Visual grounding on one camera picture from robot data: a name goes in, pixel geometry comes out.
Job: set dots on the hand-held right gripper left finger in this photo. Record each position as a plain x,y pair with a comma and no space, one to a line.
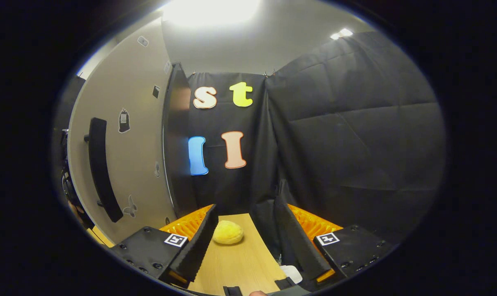
199,246

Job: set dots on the large ceiling light panel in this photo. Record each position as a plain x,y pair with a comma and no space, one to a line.
211,10

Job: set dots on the small ceiling light panel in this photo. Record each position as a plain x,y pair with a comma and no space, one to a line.
341,33

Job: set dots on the black backdrop cloth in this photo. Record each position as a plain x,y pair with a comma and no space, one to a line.
355,144

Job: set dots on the yellow fluffy sponge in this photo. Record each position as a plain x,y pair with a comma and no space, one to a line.
228,233

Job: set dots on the grey cabinet door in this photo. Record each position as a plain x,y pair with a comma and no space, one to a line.
141,164

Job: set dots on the small white object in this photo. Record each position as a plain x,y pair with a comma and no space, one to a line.
291,273

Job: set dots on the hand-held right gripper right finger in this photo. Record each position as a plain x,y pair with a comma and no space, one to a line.
297,242

